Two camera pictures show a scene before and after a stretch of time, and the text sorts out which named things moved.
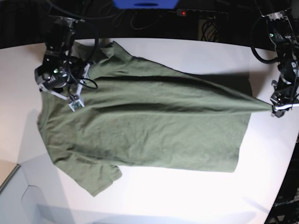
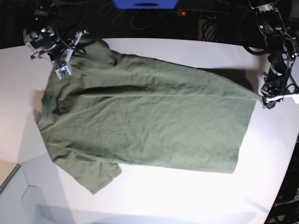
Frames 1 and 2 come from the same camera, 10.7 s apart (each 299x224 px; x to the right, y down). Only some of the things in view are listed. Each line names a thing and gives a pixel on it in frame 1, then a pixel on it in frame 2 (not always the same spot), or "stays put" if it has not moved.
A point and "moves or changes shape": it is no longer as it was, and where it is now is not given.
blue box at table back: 146,4 stays put
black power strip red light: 210,14 stays put
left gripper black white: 63,78 → 45,40
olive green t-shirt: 138,113 moves or changes shape
